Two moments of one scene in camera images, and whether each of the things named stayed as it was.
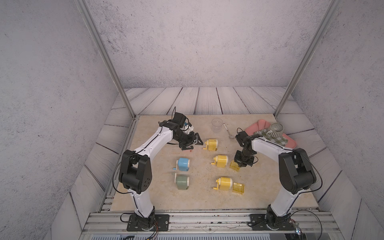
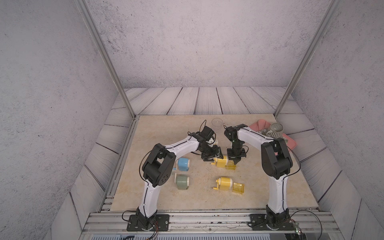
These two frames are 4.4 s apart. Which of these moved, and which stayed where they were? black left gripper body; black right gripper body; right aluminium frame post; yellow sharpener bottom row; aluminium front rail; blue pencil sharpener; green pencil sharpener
Moved: black left gripper body; black right gripper body
Stayed: green pencil sharpener; yellow sharpener bottom row; blue pencil sharpener; right aluminium frame post; aluminium front rail
